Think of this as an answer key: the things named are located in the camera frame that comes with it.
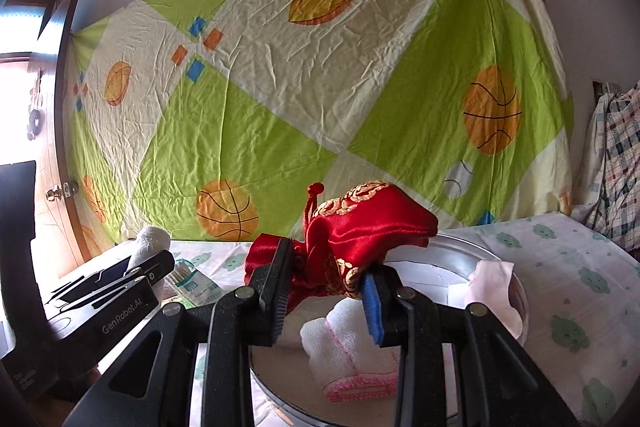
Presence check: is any cotton swab packet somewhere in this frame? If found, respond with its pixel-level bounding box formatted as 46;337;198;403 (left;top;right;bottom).
166;259;224;307

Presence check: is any red satin drawstring pouch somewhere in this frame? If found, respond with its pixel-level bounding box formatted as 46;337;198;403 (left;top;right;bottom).
243;180;440;312

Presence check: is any wooden door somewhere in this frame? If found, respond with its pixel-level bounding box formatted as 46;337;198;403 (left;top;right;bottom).
1;0;91;279

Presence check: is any white pink-trimmed towel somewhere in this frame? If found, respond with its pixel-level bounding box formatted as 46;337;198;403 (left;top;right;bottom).
299;298;399;402

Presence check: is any brass door knob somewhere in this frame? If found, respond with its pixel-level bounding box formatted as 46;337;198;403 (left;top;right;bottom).
46;180;79;202

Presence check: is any round metal tin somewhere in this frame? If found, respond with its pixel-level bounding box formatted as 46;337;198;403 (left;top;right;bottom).
250;234;498;426

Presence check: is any pale pink cloth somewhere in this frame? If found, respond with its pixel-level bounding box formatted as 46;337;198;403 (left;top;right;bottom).
466;260;524;339

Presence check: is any hanging door ornament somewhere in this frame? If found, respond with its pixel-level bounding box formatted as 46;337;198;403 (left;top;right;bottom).
27;70;46;141

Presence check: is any green cream sports bedsheet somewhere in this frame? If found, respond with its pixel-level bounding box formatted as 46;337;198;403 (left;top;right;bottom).
66;0;573;255

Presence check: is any plaid fabric bag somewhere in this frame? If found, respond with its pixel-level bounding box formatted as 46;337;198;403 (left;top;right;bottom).
572;86;639;253

